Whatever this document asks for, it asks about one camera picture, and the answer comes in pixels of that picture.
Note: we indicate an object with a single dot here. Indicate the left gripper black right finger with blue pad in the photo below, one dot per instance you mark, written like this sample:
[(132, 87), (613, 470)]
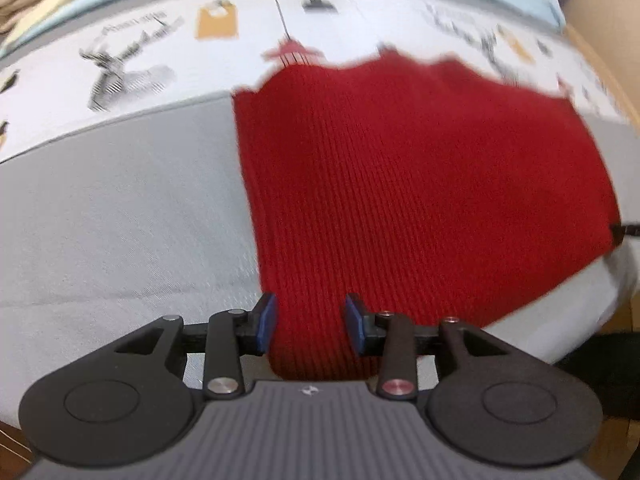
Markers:
[(486, 398)]

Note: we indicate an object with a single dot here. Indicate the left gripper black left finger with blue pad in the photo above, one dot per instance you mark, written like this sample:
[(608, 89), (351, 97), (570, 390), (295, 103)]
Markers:
[(139, 394)]

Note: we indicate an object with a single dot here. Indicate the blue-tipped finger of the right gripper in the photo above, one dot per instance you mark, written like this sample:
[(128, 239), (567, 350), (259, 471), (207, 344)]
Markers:
[(620, 231)]

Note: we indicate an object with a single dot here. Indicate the wooden bed frame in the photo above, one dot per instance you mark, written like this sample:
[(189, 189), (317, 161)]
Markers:
[(608, 72)]

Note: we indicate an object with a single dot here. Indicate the grey deer print bedspread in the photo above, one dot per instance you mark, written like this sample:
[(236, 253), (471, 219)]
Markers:
[(122, 195)]

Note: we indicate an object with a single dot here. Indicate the dark red knit sweater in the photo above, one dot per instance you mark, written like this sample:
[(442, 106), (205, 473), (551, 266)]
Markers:
[(426, 189)]

